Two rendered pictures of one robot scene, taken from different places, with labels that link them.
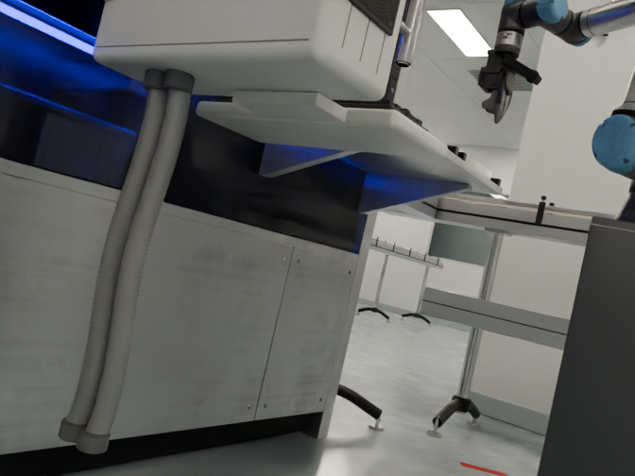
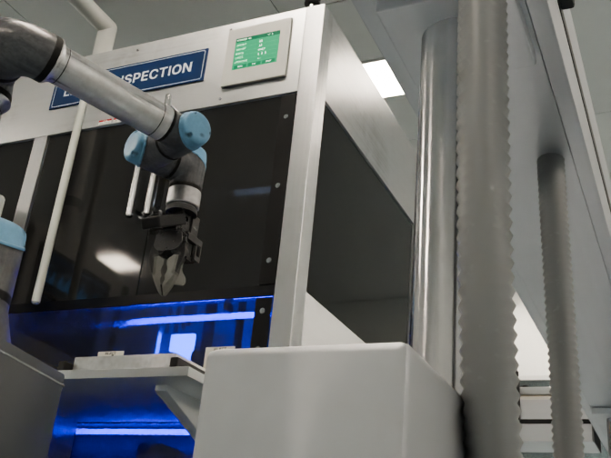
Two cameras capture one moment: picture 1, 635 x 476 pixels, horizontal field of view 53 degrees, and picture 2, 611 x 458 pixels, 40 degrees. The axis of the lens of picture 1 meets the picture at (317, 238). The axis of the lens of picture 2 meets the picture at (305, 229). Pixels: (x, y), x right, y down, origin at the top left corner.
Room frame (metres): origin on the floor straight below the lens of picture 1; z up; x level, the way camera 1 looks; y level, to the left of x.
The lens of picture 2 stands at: (1.82, -2.13, 0.46)
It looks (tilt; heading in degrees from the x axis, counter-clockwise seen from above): 25 degrees up; 82
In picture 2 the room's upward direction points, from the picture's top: 6 degrees clockwise
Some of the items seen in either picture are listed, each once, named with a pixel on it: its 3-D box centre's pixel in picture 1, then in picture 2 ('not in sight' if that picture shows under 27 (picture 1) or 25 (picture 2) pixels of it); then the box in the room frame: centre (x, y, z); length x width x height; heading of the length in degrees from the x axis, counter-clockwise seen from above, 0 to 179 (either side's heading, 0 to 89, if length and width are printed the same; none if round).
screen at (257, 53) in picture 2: not in sight; (256, 53); (1.91, -0.06, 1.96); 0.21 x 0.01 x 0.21; 146
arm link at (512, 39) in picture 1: (507, 43); (182, 201); (1.78, -0.41, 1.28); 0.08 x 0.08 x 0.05
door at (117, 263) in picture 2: not in sight; (89, 210); (1.49, 0.25, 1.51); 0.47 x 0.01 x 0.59; 146
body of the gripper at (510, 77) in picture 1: (500, 71); (179, 234); (1.78, -0.40, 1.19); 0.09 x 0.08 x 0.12; 56
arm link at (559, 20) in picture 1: (547, 12); (155, 151); (1.70, -0.48, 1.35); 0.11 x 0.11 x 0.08; 32
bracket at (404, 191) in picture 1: (412, 199); (198, 433); (1.89, -0.25, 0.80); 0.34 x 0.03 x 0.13; 56
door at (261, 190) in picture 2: not in sight; (218, 193); (1.86, -0.01, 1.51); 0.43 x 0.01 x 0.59; 146
